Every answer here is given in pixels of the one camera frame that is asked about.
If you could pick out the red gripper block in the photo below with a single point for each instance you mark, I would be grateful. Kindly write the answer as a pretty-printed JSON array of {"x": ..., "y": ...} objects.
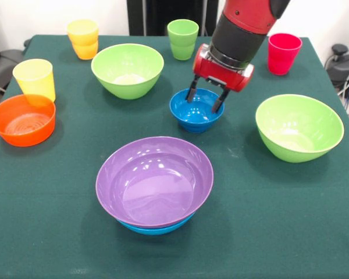
[{"x": 221, "y": 74}]

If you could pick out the small dark blue bowl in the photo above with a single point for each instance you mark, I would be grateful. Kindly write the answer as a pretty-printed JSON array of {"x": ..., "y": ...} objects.
[{"x": 200, "y": 119}]

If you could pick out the purple bowl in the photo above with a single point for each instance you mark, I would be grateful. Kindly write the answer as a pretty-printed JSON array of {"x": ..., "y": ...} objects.
[{"x": 151, "y": 186}]

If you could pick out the large light blue bowl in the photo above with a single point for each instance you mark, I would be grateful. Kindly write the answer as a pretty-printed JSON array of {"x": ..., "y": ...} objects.
[{"x": 154, "y": 230}]

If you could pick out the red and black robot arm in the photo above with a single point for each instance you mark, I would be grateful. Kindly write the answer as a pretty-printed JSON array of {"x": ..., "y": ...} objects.
[{"x": 247, "y": 26}]

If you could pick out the green cup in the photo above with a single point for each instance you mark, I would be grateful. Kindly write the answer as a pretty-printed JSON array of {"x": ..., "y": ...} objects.
[{"x": 182, "y": 43}]

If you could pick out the green bowl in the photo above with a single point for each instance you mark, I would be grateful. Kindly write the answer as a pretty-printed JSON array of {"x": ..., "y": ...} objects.
[
  {"x": 128, "y": 72},
  {"x": 299, "y": 136}
]

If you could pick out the red cup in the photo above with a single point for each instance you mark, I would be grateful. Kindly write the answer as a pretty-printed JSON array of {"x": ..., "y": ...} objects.
[{"x": 283, "y": 58}]

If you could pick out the black panel with poles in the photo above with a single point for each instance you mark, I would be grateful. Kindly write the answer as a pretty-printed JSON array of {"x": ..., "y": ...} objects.
[{"x": 163, "y": 17}]

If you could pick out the dark green table cloth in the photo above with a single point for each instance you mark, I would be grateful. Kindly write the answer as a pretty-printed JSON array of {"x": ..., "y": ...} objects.
[{"x": 250, "y": 218}]

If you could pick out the yellow orange cup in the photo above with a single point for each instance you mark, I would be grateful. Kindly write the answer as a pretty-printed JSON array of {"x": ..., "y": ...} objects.
[{"x": 83, "y": 43}]

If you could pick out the orange bowl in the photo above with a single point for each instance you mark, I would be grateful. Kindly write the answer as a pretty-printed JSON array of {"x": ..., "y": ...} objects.
[{"x": 26, "y": 125}]

